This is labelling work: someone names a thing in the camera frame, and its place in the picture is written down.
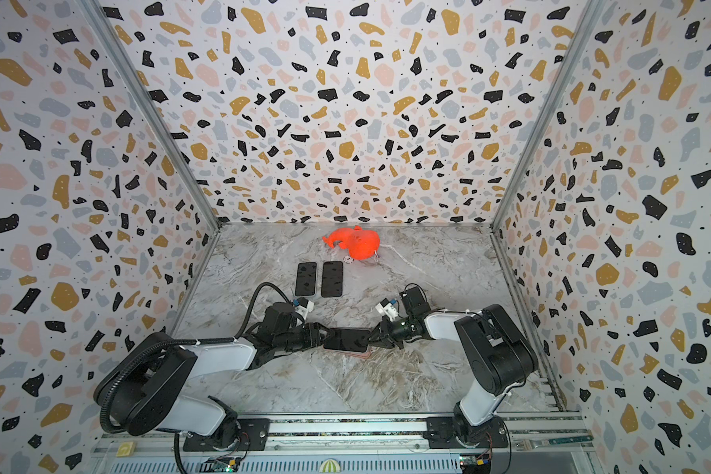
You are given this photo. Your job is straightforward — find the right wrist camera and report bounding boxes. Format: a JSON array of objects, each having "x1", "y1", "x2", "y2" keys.
[{"x1": 375, "y1": 298, "x2": 400, "y2": 321}]

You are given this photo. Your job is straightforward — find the pink phone case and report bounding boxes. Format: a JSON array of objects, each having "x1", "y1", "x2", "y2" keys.
[{"x1": 336, "y1": 351, "x2": 371, "y2": 359}]

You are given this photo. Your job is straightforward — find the red plush whale toy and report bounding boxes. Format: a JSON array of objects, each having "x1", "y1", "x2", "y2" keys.
[{"x1": 322, "y1": 226, "x2": 381, "y2": 264}]

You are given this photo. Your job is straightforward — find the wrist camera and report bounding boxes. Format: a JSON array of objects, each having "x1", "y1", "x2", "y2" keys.
[
  {"x1": 375, "y1": 298, "x2": 400, "y2": 321},
  {"x1": 293, "y1": 297, "x2": 314, "y2": 318}
]

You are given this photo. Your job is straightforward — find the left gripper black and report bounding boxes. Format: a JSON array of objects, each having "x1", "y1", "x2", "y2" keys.
[{"x1": 273, "y1": 322, "x2": 334, "y2": 354}]

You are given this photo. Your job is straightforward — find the black smartphone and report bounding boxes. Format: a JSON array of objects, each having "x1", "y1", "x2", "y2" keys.
[
  {"x1": 294, "y1": 262, "x2": 317, "y2": 297},
  {"x1": 323, "y1": 328, "x2": 371, "y2": 354}
]

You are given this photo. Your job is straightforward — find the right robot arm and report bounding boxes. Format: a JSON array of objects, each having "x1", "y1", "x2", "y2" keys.
[{"x1": 369, "y1": 286, "x2": 538, "y2": 446}]

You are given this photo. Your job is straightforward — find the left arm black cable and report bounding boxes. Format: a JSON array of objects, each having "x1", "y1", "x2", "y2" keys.
[{"x1": 97, "y1": 281, "x2": 294, "y2": 436}]

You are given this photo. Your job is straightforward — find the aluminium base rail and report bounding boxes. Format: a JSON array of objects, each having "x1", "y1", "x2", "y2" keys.
[{"x1": 86, "y1": 412, "x2": 602, "y2": 473}]

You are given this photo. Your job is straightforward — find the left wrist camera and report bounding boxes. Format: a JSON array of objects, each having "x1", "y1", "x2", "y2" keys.
[{"x1": 293, "y1": 297, "x2": 314, "y2": 318}]

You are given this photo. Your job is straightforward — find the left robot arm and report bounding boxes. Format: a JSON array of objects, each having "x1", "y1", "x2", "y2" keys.
[{"x1": 94, "y1": 301, "x2": 334, "y2": 450}]

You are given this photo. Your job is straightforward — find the black phone case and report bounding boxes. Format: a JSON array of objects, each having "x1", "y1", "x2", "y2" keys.
[{"x1": 321, "y1": 261, "x2": 344, "y2": 297}]

